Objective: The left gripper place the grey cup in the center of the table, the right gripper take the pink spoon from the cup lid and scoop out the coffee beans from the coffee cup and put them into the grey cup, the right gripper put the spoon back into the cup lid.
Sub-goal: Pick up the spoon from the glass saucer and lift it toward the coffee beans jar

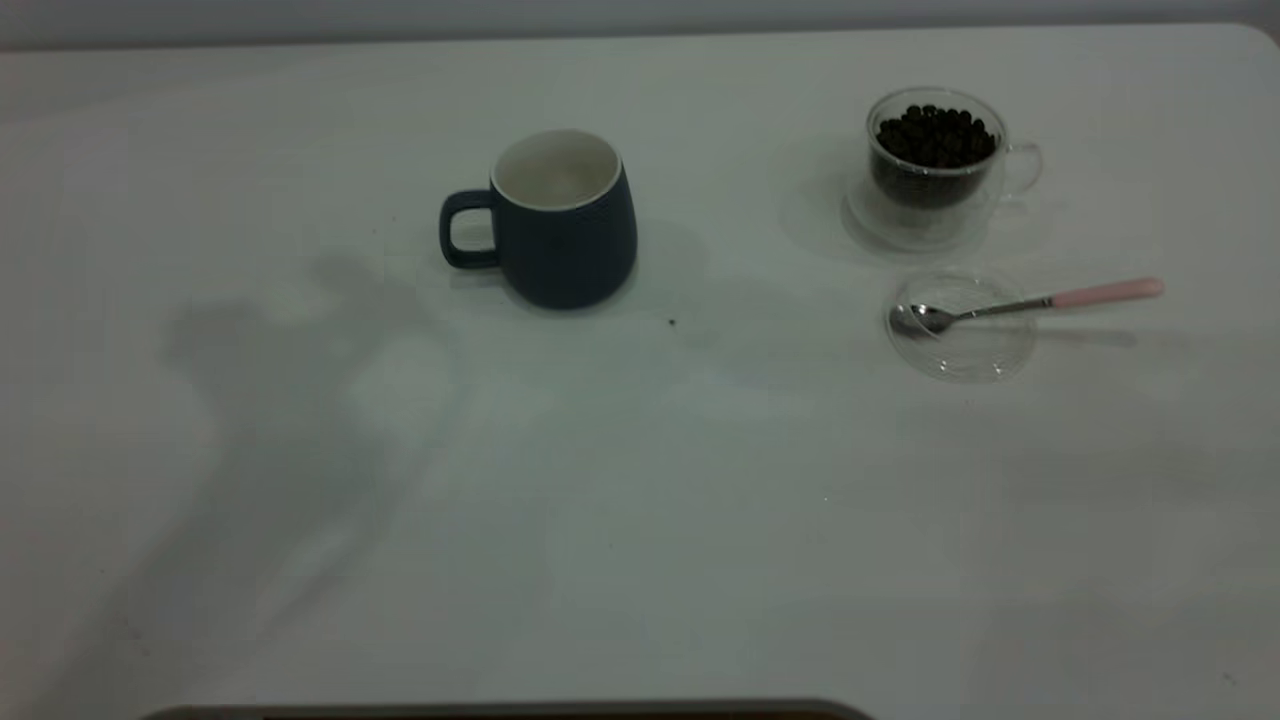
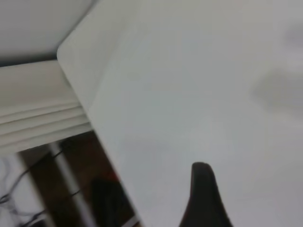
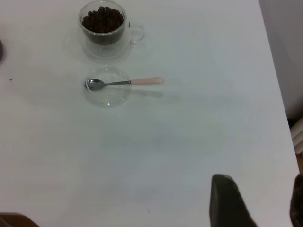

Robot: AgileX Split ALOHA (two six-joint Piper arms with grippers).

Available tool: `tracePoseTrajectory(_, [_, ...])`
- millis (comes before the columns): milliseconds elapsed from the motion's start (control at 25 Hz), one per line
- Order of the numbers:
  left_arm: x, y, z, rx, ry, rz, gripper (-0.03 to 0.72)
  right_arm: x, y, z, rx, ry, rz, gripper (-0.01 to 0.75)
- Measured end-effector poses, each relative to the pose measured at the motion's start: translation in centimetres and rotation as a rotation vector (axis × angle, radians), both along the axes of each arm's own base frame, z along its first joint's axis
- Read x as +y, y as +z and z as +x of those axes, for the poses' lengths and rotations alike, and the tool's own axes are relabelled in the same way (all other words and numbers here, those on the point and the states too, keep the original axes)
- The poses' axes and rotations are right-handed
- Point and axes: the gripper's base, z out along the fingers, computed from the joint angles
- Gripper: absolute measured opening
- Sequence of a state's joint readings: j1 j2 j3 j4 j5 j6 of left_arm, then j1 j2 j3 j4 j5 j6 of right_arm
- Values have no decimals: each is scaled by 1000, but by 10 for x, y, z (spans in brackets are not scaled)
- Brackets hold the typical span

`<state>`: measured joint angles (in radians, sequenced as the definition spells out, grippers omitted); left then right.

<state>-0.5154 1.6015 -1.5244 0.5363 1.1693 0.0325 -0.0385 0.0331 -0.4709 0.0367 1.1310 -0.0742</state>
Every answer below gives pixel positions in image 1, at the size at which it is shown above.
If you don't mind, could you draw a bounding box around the dark grey ceramic mug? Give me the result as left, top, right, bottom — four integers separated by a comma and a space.
438, 128, 639, 311

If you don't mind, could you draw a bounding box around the metal spoon pink handle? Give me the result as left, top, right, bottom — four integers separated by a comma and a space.
889, 278, 1165, 338

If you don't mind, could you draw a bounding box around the coffee beans pile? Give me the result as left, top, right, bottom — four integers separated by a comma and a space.
872, 104, 999, 211

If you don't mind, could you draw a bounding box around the clear glass saucer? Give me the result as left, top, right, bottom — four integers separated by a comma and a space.
884, 268, 1039, 383
843, 170, 1003, 253

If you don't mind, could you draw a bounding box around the clear glass handled cup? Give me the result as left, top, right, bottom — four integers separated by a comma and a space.
865, 88, 1044, 214

